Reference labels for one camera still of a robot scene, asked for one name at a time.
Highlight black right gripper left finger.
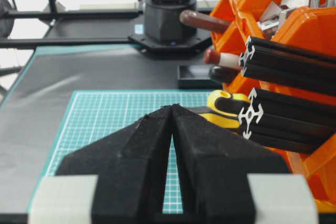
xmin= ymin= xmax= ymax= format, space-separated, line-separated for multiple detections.
xmin=28 ymin=105 xmax=173 ymax=224

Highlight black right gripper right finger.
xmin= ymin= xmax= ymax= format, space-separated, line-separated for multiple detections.
xmin=172 ymin=105 xmax=320 ymax=224

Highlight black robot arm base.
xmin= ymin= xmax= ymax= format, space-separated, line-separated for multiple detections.
xmin=128 ymin=0 xmax=211 ymax=51

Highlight orange container rack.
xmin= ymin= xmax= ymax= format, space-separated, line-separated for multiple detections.
xmin=211 ymin=0 xmax=335 ymax=212

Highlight green cutting mat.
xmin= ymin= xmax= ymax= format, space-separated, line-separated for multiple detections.
xmin=26 ymin=90 xmax=218 ymax=215

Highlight lower black aluminium extrusion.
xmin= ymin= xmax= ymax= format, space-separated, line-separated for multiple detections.
xmin=238 ymin=88 xmax=335 ymax=154

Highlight black aluminium extrusion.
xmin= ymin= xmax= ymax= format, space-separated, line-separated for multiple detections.
xmin=238 ymin=36 xmax=335 ymax=95
xmin=238 ymin=88 xmax=335 ymax=154

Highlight black shallow tray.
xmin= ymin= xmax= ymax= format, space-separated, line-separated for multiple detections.
xmin=177 ymin=65 xmax=222 ymax=89

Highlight black table mat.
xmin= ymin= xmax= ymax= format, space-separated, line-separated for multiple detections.
xmin=0 ymin=14 xmax=224 ymax=217

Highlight upper black aluminium extrusion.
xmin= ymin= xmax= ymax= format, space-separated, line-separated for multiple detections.
xmin=238 ymin=36 xmax=335 ymax=95

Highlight silver metal brackets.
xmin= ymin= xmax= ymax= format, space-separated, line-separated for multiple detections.
xmin=257 ymin=0 xmax=335 ymax=39

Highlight yellow black tool handle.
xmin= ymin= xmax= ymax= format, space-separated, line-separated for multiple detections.
xmin=189 ymin=90 xmax=250 ymax=131

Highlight dark brown handle tool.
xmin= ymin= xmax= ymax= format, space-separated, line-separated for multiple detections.
xmin=209 ymin=66 xmax=239 ymax=83

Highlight red white handle tool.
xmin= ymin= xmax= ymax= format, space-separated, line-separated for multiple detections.
xmin=204 ymin=49 xmax=241 ymax=70

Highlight brown handle tool top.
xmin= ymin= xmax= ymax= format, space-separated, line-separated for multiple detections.
xmin=179 ymin=10 xmax=231 ymax=33

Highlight black metal frame stand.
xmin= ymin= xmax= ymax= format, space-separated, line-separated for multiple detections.
xmin=1 ymin=0 xmax=140 ymax=49

